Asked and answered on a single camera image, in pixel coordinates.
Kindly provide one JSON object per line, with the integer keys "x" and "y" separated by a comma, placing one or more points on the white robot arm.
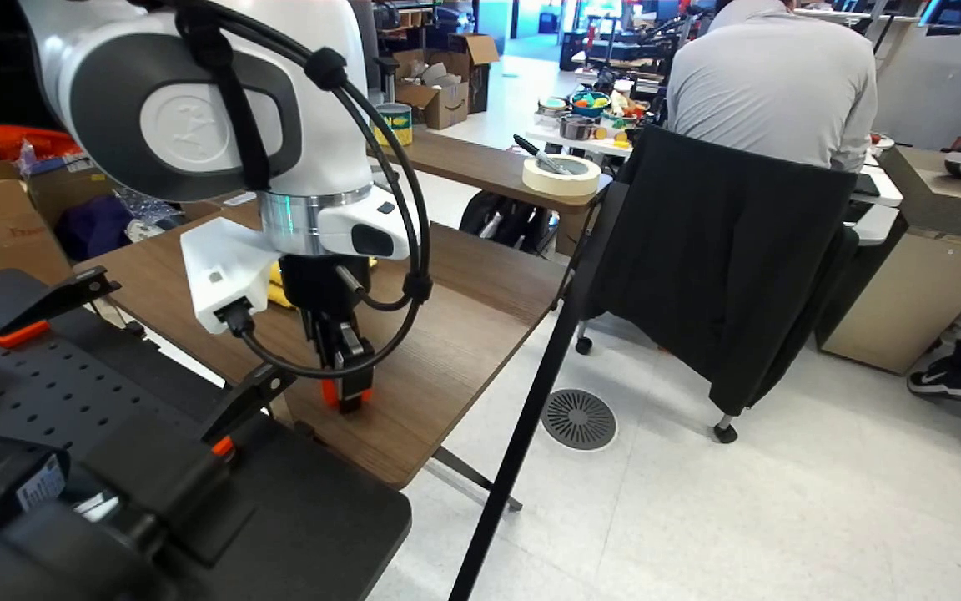
{"x": 198, "y": 98}

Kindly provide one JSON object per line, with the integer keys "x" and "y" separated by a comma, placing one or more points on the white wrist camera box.
{"x": 224, "y": 263}

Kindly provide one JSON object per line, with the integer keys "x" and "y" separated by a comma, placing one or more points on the wooden side desk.
{"x": 497, "y": 173}

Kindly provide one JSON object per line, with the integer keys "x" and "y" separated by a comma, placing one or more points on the black office chair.
{"x": 722, "y": 259}

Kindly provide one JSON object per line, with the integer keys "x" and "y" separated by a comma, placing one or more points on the yellow green labelled can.
{"x": 399, "y": 119}

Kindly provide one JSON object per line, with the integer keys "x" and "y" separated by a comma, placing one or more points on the yellow towel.
{"x": 276, "y": 286}

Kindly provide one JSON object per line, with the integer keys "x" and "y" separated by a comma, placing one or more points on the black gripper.
{"x": 329, "y": 289}

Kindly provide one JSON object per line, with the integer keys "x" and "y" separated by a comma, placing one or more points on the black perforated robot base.
{"x": 111, "y": 495}

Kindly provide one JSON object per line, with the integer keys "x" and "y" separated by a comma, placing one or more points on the person in grey shirt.
{"x": 767, "y": 81}

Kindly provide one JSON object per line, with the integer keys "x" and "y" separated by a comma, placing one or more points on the white tape roll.
{"x": 563, "y": 174}

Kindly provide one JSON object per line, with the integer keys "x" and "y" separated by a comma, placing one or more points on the round floor drain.
{"x": 578, "y": 419}

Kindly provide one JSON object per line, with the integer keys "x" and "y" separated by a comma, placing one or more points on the black clamp orange tips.
{"x": 36, "y": 319}

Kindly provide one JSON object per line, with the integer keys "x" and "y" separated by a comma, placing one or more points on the red toy strawberry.
{"x": 345, "y": 398}

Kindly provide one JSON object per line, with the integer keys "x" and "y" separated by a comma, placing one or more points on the cardboard box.
{"x": 446, "y": 85}

